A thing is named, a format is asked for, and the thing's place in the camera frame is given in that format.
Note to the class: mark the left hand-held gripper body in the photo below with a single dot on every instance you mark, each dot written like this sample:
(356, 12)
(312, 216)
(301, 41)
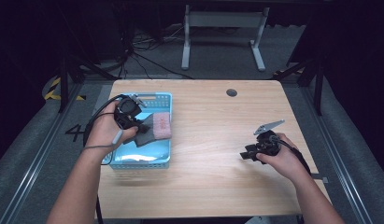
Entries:
(128, 113)

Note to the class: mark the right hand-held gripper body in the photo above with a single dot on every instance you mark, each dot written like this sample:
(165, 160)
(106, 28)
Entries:
(267, 144)

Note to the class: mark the grey and pink sock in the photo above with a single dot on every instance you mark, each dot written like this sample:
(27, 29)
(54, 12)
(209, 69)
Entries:
(155, 127)

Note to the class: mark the light blue plastic basket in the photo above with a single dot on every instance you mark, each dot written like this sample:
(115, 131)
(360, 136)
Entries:
(143, 154)

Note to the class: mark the person's right hand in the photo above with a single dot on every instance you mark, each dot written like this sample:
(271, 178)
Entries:
(284, 161)

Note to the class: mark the person's left hand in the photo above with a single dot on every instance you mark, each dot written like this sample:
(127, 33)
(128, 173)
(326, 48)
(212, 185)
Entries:
(102, 133)

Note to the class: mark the round grey table grommet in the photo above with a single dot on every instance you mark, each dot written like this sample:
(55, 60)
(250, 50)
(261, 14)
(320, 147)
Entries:
(231, 92)

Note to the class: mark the black metal stand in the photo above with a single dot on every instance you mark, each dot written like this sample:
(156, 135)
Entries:
(66, 81)
(317, 81)

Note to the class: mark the yellow and black floor tape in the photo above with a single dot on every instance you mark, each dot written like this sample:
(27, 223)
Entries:
(54, 91)

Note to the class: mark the metal floor rail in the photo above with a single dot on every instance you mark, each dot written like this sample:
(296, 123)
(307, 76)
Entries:
(339, 161)
(37, 158)

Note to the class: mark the white metal desk frame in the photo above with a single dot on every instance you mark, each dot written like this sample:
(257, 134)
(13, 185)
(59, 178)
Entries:
(224, 19)

